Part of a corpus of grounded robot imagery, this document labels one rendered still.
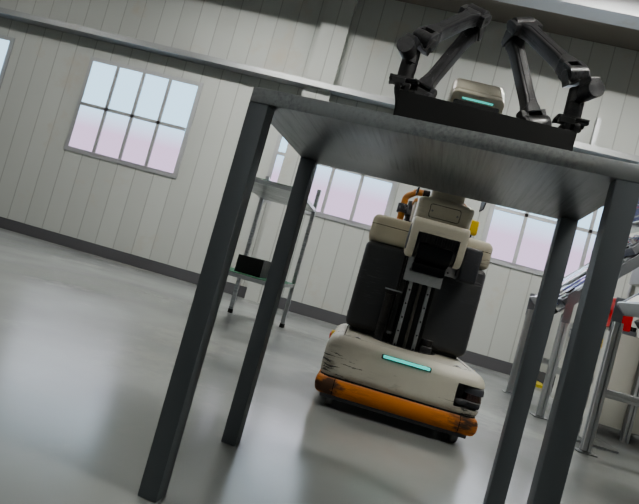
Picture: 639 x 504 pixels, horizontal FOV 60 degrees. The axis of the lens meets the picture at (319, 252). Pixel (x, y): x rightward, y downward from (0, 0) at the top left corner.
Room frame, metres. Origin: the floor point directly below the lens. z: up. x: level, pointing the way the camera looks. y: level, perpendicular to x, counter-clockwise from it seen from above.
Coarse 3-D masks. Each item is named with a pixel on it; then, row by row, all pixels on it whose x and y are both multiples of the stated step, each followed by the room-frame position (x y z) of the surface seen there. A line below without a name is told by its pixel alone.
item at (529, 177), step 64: (256, 128) 1.03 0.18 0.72; (320, 128) 1.10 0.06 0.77; (384, 128) 0.98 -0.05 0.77; (448, 128) 0.96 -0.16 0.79; (448, 192) 1.37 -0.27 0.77; (512, 192) 1.19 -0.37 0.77; (576, 192) 1.04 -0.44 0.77; (192, 320) 1.04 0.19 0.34; (256, 320) 1.44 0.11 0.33; (576, 320) 0.91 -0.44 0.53; (192, 384) 1.04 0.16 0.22; (576, 384) 0.89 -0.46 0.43; (512, 448) 1.29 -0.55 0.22
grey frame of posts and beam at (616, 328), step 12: (612, 324) 2.64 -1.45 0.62; (612, 336) 2.61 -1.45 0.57; (612, 348) 2.62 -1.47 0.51; (612, 360) 2.61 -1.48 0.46; (600, 372) 2.64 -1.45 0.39; (600, 384) 2.61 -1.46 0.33; (600, 396) 2.62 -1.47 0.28; (600, 408) 2.61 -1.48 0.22; (588, 420) 2.64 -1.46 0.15; (588, 432) 2.61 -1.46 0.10; (588, 444) 2.62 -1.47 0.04
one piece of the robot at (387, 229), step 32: (384, 224) 2.42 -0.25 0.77; (384, 256) 2.41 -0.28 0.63; (384, 288) 2.41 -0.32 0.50; (416, 288) 2.36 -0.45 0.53; (448, 288) 2.39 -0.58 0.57; (480, 288) 2.38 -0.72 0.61; (352, 320) 2.42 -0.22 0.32; (384, 320) 2.34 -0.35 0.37; (416, 320) 2.36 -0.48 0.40; (448, 320) 2.38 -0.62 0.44; (448, 352) 2.39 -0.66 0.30
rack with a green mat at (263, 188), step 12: (264, 180) 3.38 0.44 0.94; (264, 192) 3.82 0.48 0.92; (276, 192) 3.63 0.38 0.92; (288, 192) 3.46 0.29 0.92; (312, 204) 3.97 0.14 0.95; (312, 216) 4.22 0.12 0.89; (252, 228) 4.27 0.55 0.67; (300, 252) 4.23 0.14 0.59; (300, 264) 4.22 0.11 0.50; (240, 276) 3.38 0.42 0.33; (252, 276) 3.43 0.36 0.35; (288, 300) 4.22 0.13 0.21
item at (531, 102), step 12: (504, 36) 2.10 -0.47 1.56; (516, 36) 2.12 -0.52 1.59; (516, 48) 2.07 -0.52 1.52; (516, 60) 2.06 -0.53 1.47; (516, 72) 2.07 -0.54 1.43; (528, 72) 2.06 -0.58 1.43; (516, 84) 2.08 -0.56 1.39; (528, 84) 2.04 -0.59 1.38; (528, 96) 2.04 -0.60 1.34; (528, 108) 2.02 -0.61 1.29
